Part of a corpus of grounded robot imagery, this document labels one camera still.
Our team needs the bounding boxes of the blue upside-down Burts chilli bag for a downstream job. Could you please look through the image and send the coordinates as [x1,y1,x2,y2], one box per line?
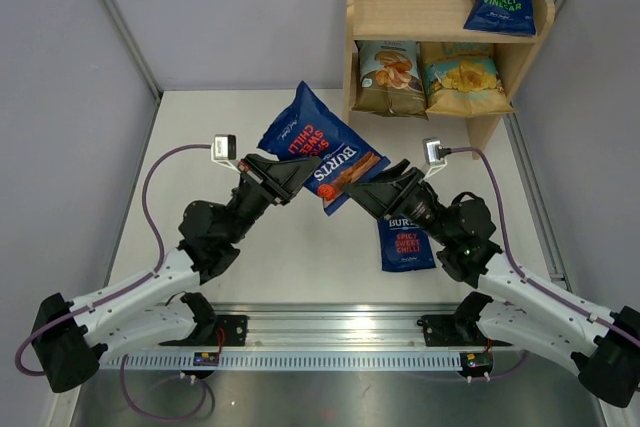
[258,82,390,216]

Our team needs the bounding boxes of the right aluminium frame post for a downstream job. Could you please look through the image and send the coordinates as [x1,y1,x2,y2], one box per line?
[505,0,589,290]

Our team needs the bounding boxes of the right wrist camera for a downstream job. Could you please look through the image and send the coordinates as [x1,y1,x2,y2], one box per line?
[421,138,447,180]

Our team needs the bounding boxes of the wooden two-tier shelf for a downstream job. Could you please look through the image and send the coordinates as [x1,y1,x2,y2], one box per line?
[341,0,557,147]

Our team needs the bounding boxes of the olive light-blue chips bag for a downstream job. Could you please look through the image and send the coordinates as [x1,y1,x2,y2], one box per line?
[353,40,427,119]

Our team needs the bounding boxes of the large kettle cooked chips bag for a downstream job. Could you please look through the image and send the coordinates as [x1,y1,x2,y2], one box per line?
[420,42,513,118]

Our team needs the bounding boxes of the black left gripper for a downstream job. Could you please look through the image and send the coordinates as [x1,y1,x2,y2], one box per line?
[223,155,322,245]

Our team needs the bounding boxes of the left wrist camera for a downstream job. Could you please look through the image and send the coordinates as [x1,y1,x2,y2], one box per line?
[210,134,238,171]

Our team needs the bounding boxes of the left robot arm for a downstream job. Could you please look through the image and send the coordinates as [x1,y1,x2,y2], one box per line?
[26,154,321,393]

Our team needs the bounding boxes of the aluminium corner frame post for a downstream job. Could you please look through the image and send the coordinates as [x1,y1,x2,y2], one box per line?
[69,0,164,98]

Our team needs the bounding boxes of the blue spicy sweet chilli bag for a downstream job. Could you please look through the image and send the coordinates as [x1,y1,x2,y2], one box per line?
[377,217,436,273]

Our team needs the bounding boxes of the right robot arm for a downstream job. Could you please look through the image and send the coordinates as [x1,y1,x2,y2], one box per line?
[345,165,639,408]

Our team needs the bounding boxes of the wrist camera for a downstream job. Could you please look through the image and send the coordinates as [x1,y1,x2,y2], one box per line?
[210,134,238,171]
[421,138,447,180]

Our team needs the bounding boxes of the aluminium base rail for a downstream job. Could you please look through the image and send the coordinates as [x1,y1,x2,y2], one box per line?
[99,299,531,373]

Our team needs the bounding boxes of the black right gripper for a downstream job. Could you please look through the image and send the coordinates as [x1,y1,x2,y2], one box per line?
[344,159,455,246]

